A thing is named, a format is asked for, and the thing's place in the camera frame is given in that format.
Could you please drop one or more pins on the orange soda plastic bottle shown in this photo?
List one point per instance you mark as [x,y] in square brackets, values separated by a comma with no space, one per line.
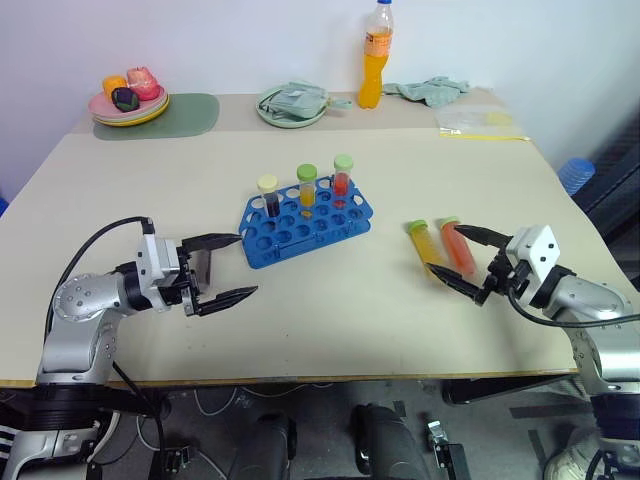
[375,70]

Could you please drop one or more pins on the orange toy fruit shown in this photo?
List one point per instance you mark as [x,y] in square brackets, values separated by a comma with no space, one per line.
[114,82]

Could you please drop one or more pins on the black patterned frame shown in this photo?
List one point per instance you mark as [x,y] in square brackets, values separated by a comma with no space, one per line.
[615,190]

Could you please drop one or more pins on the black table support bar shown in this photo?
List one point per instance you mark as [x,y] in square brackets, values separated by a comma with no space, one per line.
[500,390]

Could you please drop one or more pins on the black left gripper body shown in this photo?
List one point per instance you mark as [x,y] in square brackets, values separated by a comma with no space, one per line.
[200,272]

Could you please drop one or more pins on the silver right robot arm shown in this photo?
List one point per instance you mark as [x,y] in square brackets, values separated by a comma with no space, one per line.
[590,300]

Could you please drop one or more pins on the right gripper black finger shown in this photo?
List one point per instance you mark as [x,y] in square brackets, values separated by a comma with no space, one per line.
[482,234]
[457,280]

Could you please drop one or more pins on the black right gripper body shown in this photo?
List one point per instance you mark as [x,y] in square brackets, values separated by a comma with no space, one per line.
[502,277]

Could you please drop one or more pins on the yellow plate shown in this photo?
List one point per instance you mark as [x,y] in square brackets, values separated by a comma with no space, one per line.
[150,118]

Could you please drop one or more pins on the dark purple toy fruit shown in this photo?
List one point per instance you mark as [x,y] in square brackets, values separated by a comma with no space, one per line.
[125,98]

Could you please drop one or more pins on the dark rounded shape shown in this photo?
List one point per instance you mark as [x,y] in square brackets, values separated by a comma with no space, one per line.
[387,440]
[267,447]

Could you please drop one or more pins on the green-capped orange liquid tube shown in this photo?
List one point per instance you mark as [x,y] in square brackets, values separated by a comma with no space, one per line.
[457,247]

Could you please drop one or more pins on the light green round plate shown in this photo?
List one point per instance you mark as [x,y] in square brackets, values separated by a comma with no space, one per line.
[280,120]

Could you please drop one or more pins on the blue stacked cups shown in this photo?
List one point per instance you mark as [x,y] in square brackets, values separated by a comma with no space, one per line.
[576,175]

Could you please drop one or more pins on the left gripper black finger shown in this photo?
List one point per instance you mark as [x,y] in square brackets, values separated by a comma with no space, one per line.
[215,241]
[225,299]

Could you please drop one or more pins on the clear plastic zip bag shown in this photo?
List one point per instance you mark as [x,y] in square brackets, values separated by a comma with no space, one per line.
[470,120]

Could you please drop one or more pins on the grey-green fabric pouch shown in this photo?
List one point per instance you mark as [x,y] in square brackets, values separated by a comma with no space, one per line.
[297,102]

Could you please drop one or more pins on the yellow-capped dark liquid tube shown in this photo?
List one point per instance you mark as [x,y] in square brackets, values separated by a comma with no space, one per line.
[270,192]

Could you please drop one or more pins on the black metal floor bracket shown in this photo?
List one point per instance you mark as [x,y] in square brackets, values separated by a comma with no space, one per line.
[175,457]
[447,452]

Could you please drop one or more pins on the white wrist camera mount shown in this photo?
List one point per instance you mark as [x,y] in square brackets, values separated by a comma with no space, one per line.
[532,250]
[155,256]

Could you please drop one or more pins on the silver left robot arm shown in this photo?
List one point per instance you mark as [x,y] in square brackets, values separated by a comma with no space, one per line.
[82,300]

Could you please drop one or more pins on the blue test tube rack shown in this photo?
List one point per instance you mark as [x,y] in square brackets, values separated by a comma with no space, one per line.
[300,236]

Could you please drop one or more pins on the crumpled light green towel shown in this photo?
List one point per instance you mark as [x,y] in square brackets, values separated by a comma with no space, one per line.
[435,91]

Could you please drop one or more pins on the green-capped yellow liquid tube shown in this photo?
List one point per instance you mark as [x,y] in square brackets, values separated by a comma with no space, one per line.
[426,245]
[307,185]

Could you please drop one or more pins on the white sneaker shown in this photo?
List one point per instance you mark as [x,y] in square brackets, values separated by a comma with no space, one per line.
[570,457]

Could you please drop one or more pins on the green-capped red liquid tube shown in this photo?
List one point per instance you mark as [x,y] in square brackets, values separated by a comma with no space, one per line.
[342,177]

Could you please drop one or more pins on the green placemat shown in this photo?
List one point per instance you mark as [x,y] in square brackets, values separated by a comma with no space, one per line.
[192,115]

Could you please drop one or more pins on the pink plate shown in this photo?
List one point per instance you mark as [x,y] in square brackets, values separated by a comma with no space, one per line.
[102,107]

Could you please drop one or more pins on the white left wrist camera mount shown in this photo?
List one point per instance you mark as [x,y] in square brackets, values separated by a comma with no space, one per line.
[155,256]

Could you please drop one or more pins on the pink toy peach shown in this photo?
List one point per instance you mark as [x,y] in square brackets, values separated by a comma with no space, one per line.
[145,82]

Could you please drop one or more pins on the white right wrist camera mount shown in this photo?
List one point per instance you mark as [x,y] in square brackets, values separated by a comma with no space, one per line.
[532,250]

